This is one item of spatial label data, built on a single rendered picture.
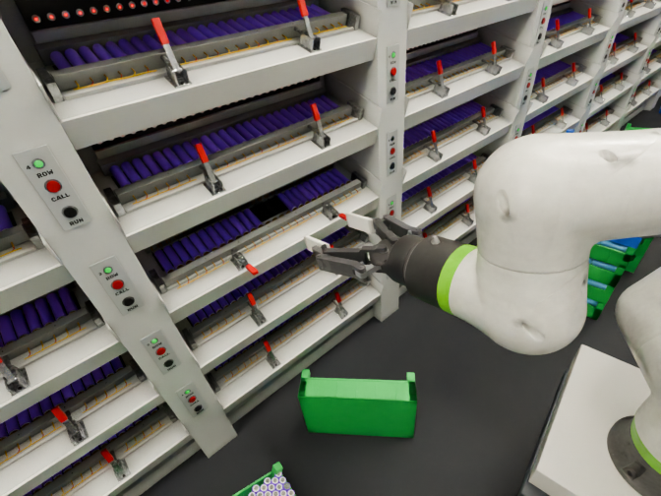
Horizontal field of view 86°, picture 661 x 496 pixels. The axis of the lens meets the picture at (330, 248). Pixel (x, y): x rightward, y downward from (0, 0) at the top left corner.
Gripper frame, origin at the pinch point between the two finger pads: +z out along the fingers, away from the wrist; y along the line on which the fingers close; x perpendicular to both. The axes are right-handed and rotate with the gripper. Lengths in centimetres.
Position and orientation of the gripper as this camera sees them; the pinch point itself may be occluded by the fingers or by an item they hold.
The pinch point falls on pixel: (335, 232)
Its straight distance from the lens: 65.9
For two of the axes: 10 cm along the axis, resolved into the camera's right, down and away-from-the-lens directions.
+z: -6.0, -2.6, 7.5
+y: 7.7, -4.6, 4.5
